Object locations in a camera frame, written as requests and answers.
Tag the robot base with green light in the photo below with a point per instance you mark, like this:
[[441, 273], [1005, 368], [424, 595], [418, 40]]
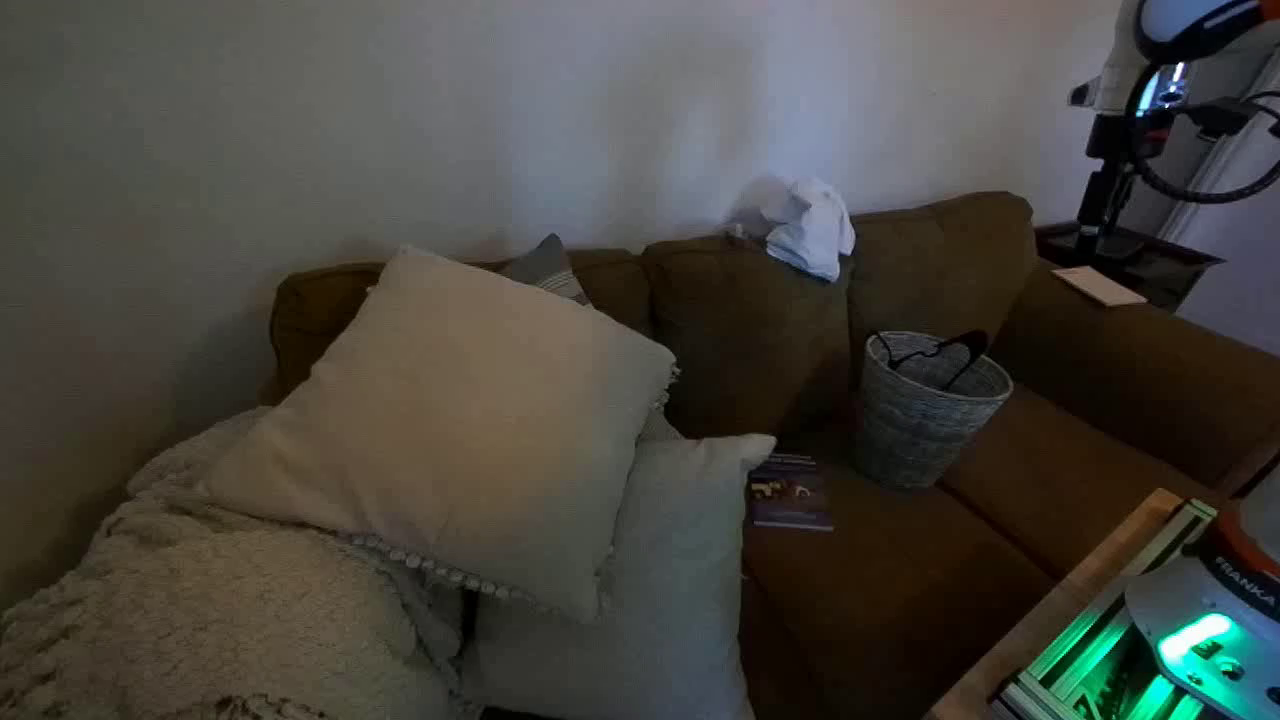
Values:
[[1190, 631]]

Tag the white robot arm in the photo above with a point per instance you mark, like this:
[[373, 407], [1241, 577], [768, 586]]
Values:
[[1142, 94]]

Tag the grey woven basket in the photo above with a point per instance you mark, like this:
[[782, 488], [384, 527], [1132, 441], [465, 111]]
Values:
[[920, 401]]

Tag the brown fabric sofa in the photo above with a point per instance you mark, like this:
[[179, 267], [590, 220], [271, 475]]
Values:
[[882, 614]]

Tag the small grey pillow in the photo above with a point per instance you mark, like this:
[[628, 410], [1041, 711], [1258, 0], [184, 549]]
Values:
[[551, 270]]

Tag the large cream throw pillow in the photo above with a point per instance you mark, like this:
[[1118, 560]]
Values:
[[465, 423]]

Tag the white crumpled cloth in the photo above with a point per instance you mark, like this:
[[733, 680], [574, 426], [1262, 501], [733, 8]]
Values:
[[797, 220]]

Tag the white lower pillow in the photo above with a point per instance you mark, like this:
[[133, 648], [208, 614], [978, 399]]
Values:
[[670, 634]]

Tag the wooden table edge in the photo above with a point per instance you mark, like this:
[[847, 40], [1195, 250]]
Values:
[[969, 699]]

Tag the dark side table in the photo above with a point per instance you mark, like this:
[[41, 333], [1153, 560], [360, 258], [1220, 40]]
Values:
[[1156, 270]]

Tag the grey knitted blanket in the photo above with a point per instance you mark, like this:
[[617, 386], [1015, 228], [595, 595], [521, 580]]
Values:
[[199, 614]]

